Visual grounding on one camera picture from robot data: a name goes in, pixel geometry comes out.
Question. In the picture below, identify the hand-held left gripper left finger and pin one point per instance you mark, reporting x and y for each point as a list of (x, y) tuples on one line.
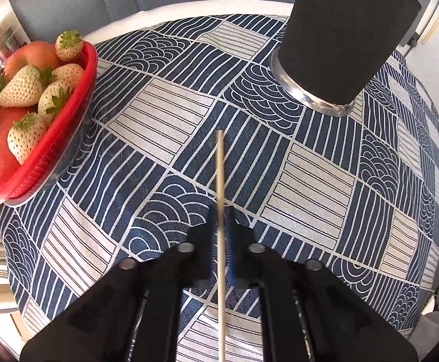
[(212, 233)]

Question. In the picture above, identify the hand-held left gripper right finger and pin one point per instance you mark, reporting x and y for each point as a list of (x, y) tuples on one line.
[(230, 241)]

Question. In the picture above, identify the wooden chopstick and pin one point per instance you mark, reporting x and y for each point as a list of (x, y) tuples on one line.
[(221, 166)]

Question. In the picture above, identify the black cylindrical utensil holder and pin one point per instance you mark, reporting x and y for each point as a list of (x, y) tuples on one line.
[(340, 37)]

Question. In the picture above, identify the blue white patterned tablecloth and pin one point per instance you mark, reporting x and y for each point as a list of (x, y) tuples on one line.
[(174, 120)]

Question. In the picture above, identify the red plastic colander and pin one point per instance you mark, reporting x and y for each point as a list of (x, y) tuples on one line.
[(46, 158)]

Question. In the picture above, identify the pile of white strawberries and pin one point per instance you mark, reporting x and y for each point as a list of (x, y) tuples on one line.
[(21, 86)]

